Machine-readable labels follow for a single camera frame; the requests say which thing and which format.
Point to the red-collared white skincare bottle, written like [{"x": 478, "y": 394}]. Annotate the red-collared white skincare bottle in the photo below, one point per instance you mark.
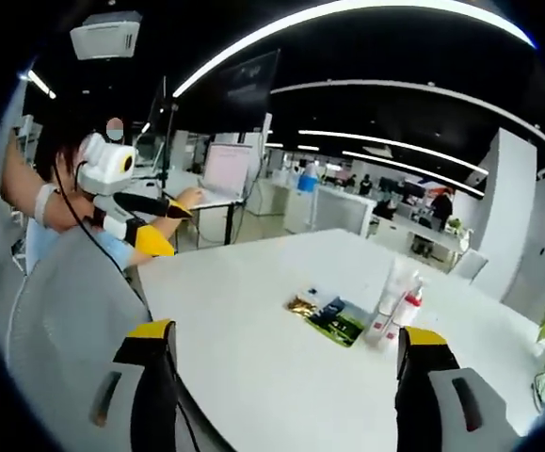
[{"x": 411, "y": 315}]

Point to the green skincare sample packet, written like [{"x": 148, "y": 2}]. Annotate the green skincare sample packet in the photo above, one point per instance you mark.
[{"x": 342, "y": 332}]

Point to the long white office desk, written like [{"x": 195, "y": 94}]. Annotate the long white office desk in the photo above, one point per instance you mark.
[{"x": 422, "y": 237}]

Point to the straight ceiling light strip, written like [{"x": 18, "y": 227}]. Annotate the straight ceiling light strip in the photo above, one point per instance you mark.
[
  {"x": 394, "y": 143},
  {"x": 418, "y": 169}
]

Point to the long curved ceiling light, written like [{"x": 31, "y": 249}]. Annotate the long curved ceiling light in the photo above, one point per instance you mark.
[{"x": 300, "y": 24}]

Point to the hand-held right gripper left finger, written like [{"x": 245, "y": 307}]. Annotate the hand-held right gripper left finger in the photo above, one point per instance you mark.
[{"x": 152, "y": 386}]

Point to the desk computer screen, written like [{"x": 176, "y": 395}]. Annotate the desk computer screen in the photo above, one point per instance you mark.
[{"x": 227, "y": 169}]

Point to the white ceiling air conditioner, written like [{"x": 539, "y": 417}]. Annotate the white ceiling air conditioner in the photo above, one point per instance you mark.
[{"x": 105, "y": 37}]

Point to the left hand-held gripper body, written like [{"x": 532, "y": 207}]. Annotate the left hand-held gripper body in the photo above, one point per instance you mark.
[{"x": 107, "y": 165}]

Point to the small green plant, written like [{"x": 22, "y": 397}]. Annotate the small green plant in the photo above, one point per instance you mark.
[{"x": 459, "y": 226}]

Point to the gold foil sample packet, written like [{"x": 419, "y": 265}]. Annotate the gold foil sample packet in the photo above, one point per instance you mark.
[{"x": 300, "y": 308}]

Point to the white chair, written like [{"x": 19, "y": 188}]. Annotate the white chair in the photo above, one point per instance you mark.
[{"x": 470, "y": 266}]

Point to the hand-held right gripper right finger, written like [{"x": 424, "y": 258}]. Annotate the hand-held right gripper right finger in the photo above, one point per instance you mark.
[{"x": 420, "y": 391}]

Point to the large black display screen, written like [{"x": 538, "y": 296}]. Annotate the large black display screen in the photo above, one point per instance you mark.
[{"x": 246, "y": 89}]

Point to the white standing desk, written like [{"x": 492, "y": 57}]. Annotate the white standing desk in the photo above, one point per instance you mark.
[{"x": 185, "y": 181}]

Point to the grey mesh office chair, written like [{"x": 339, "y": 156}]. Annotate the grey mesh office chair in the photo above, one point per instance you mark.
[{"x": 74, "y": 292}]

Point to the person's left hand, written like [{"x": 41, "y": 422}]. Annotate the person's left hand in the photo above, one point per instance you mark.
[{"x": 88, "y": 212}]

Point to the white partition cabinet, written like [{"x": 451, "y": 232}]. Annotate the white partition cabinet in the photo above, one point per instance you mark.
[{"x": 342, "y": 212}]

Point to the black stand pole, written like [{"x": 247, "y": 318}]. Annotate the black stand pole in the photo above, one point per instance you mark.
[{"x": 168, "y": 141}]

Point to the blue container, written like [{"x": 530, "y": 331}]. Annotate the blue container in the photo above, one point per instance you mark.
[{"x": 309, "y": 184}]

